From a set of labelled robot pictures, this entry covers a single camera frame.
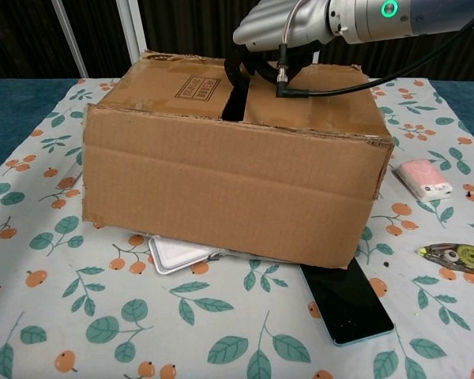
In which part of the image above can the black smartphone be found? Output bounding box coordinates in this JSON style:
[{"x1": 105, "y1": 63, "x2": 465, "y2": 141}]
[{"x1": 299, "y1": 258, "x2": 395, "y2": 348}]

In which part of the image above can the white plastic case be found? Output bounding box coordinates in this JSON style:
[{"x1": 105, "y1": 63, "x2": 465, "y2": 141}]
[{"x1": 148, "y1": 235, "x2": 222, "y2": 276}]

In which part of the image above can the thin white frame post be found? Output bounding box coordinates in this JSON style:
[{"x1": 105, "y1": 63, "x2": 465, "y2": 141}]
[{"x1": 51, "y1": 0, "x2": 88, "y2": 79}]

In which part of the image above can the transparent plastic ruler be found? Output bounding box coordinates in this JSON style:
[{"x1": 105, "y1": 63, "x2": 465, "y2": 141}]
[{"x1": 55, "y1": 152, "x2": 84, "y2": 190}]

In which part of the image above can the brown cardboard box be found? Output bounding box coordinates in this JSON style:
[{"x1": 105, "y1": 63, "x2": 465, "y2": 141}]
[{"x1": 81, "y1": 50, "x2": 396, "y2": 272}]

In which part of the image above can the floral printed tablecloth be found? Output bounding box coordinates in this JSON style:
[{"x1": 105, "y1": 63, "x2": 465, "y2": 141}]
[{"x1": 0, "y1": 78, "x2": 474, "y2": 379}]

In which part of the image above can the correction tape dispenser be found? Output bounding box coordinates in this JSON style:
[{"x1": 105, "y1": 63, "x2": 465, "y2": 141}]
[{"x1": 418, "y1": 243, "x2": 474, "y2": 275}]

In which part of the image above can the black right hand cable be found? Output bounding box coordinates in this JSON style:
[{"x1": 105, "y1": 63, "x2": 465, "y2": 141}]
[{"x1": 275, "y1": 0, "x2": 474, "y2": 99}]

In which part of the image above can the wide white frame post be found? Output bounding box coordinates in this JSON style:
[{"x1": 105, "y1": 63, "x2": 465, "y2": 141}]
[{"x1": 116, "y1": 0, "x2": 148, "y2": 68}]

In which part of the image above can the teal table cover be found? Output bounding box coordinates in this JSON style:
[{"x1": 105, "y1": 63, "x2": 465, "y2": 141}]
[{"x1": 0, "y1": 77, "x2": 474, "y2": 185}]

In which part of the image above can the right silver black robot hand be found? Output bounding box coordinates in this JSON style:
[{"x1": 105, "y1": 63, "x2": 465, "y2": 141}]
[{"x1": 223, "y1": 0, "x2": 335, "y2": 87}]

